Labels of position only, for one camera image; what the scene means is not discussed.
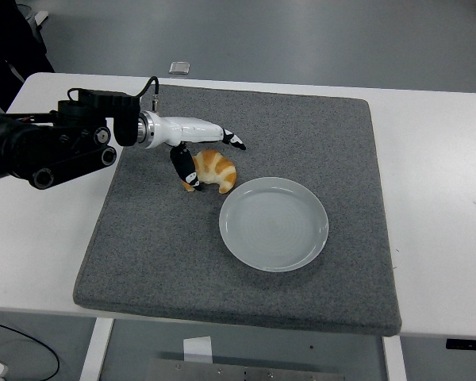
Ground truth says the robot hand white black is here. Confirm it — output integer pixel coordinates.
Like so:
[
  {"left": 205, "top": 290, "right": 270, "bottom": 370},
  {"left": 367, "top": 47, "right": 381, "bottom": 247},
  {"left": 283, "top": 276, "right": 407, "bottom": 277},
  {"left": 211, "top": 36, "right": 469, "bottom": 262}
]
[{"left": 148, "top": 114, "right": 248, "bottom": 193}]

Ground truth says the croissant bread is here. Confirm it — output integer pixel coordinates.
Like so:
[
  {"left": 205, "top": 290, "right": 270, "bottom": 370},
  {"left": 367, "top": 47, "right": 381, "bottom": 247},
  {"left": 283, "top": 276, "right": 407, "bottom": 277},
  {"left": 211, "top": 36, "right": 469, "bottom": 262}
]
[{"left": 182, "top": 148, "right": 237, "bottom": 194}]

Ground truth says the pale grey round plate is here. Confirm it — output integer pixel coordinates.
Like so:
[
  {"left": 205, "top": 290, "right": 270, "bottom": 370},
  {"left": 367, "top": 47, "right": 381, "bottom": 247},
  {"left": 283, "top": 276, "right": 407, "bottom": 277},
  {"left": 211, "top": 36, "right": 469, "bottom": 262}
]
[{"left": 218, "top": 176, "right": 329, "bottom": 273}]

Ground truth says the grey metal plate with screws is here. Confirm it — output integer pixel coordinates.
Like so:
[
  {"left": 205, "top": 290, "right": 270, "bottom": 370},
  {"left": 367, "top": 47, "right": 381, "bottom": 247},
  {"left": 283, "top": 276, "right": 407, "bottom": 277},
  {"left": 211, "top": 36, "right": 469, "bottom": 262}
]
[{"left": 146, "top": 359, "right": 346, "bottom": 381}]

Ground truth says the grey felt mat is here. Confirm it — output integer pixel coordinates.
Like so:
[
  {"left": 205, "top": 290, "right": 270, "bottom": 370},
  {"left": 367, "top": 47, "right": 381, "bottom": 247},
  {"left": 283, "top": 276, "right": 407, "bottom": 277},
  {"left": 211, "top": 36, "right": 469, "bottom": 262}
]
[{"left": 71, "top": 83, "right": 402, "bottom": 338}]

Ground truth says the white table leg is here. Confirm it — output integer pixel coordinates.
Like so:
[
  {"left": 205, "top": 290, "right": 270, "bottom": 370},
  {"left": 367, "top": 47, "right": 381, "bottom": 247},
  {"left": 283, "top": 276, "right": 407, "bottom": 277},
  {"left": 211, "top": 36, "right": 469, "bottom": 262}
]
[
  {"left": 79, "top": 317, "right": 114, "bottom": 381},
  {"left": 382, "top": 335, "right": 408, "bottom": 381}
]

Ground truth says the black table control panel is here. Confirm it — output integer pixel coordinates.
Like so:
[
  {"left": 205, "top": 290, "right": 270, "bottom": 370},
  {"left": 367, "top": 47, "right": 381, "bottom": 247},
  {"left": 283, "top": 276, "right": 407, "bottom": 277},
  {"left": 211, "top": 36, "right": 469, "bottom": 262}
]
[{"left": 444, "top": 337, "right": 476, "bottom": 351}]

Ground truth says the black floor cable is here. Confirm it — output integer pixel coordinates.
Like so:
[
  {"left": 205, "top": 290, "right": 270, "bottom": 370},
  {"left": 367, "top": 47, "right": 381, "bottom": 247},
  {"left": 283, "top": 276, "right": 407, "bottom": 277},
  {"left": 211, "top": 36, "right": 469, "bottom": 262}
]
[{"left": 0, "top": 319, "right": 60, "bottom": 381}]

